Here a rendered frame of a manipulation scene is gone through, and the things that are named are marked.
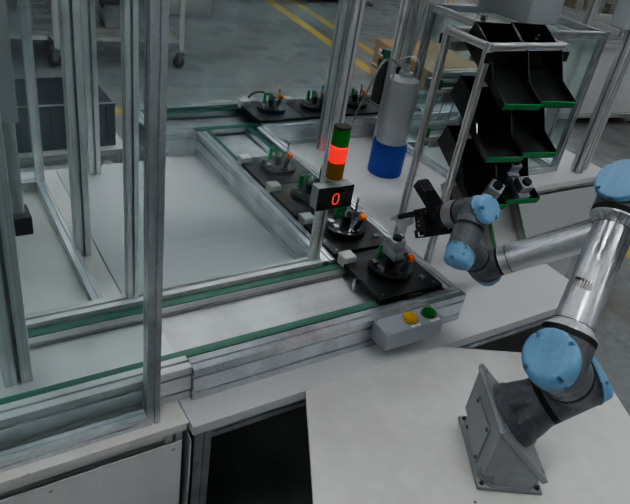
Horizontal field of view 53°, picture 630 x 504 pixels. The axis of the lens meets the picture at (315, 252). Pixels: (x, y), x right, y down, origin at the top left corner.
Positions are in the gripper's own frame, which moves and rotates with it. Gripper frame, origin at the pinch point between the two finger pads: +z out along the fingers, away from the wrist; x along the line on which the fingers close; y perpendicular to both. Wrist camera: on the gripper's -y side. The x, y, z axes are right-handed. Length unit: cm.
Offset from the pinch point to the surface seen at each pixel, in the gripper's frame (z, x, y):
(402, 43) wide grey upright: 76, 78, -77
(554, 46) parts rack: -26, 47, -41
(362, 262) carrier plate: 16.1, -5.9, 12.6
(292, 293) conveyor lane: 18.6, -31.1, 17.3
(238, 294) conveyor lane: 20, -48, 14
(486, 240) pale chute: 0.9, 33.3, 13.2
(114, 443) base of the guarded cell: -2, -93, 38
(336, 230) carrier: 28.3, -5.6, 1.3
